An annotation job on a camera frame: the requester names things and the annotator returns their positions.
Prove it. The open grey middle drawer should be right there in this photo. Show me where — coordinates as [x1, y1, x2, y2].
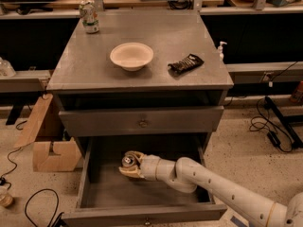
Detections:
[62, 134, 227, 227]

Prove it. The brass top drawer knob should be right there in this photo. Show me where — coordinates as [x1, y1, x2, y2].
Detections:
[138, 119, 148, 128]

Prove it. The light wooden block stand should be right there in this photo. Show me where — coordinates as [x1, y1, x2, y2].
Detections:
[14, 94, 81, 172]

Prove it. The brass drawer knob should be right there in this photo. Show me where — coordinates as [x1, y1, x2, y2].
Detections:
[138, 119, 148, 128]
[144, 218, 151, 226]

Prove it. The clear plastic cup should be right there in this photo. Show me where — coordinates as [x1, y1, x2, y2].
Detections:
[0, 186, 13, 207]

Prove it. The green white soda can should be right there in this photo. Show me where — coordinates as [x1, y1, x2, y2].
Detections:
[79, 0, 99, 33]

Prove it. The black cable bundle right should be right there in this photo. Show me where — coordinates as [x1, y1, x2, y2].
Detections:
[248, 95, 303, 153]

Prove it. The grey wooden drawer cabinet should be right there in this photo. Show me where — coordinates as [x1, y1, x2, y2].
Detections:
[47, 9, 233, 151]

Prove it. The closed grey top drawer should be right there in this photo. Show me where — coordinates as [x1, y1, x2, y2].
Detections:
[59, 106, 223, 137]

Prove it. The black floor cable left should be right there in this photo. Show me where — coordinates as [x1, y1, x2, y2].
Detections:
[0, 120, 64, 227]

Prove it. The white pump bottle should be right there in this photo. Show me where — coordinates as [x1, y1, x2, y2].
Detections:
[217, 41, 227, 61]

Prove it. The clear plastic bag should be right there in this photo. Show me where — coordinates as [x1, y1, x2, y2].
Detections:
[0, 57, 16, 78]

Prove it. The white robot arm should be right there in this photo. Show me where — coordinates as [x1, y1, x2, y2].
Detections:
[119, 150, 303, 227]

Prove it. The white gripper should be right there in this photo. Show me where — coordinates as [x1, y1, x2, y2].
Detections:
[119, 150, 160, 181]

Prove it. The orange bottle on floor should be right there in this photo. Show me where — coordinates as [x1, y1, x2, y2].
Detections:
[290, 81, 303, 103]

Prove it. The orange soda can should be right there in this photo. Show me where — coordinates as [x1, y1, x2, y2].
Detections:
[122, 155, 137, 168]

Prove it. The black snack packet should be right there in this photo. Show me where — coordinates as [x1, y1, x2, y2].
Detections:
[168, 54, 204, 75]

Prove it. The brass middle drawer knob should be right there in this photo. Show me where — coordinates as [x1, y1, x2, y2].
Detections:
[144, 218, 151, 226]

